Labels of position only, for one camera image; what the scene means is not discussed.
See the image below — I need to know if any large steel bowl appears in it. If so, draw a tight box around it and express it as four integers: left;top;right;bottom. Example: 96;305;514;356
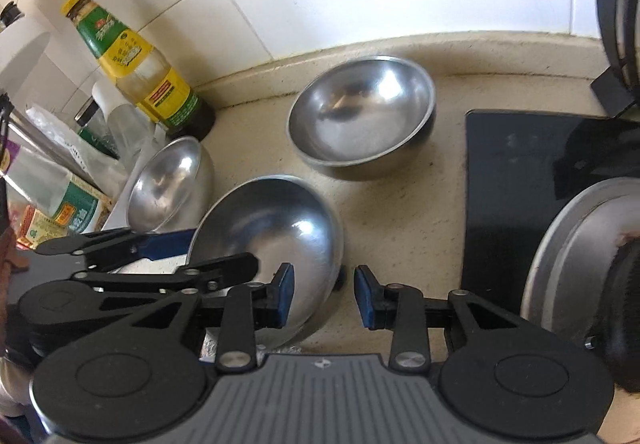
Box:
188;175;345;350

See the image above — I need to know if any green seasoning packet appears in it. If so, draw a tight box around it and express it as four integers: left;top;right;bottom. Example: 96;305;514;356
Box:
16;177;113;249

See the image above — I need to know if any clear plastic bottle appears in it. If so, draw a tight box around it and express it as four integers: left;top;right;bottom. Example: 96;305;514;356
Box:
92;78;166;175

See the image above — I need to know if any steel burner cap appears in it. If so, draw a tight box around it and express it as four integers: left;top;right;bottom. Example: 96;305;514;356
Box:
521;178;639;346

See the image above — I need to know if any yellow green oil bottle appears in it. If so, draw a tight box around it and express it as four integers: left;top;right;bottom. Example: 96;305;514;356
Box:
61;0;216;141

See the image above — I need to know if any black glass cooktop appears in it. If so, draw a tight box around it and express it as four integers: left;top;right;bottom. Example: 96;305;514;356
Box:
461;111;639;313

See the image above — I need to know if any black stove pot support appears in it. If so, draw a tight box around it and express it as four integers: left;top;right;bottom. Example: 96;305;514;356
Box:
591;0;639;117

